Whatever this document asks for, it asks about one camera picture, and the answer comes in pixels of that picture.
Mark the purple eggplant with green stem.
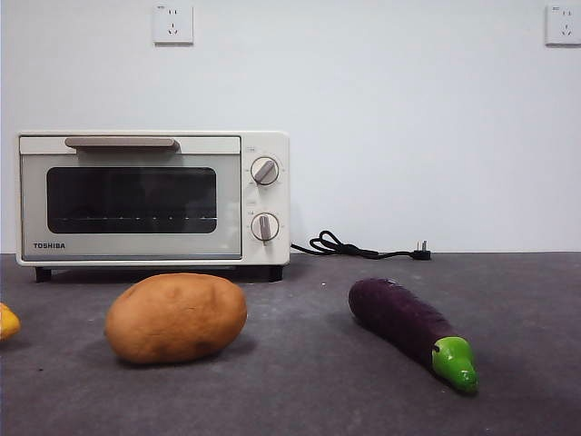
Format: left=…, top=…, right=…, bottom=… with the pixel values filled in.
left=348, top=277, right=479, bottom=394

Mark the glass oven door with handle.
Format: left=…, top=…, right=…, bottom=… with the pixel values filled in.
left=18, top=134, right=242, bottom=263

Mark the white wall socket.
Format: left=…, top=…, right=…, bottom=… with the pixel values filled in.
left=153, top=4, right=194, bottom=45
left=545, top=4, right=581, bottom=46

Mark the white Toshiba toaster oven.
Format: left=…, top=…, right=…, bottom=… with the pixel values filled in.
left=15, top=130, right=291, bottom=283

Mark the brown potato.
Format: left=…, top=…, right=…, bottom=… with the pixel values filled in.
left=104, top=272, right=249, bottom=365

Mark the oven temperature knob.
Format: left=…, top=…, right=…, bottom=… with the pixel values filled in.
left=250, top=156, right=280, bottom=186

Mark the yellow vegetable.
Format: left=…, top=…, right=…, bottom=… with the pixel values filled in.
left=0, top=302, right=22, bottom=342

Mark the oven timer knob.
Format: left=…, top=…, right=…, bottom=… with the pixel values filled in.
left=250, top=212, right=281, bottom=246

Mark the oven wire rack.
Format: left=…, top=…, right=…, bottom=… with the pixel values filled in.
left=48, top=213, right=218, bottom=223

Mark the black power cable with plug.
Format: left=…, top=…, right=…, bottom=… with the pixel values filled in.
left=290, top=230, right=432, bottom=263

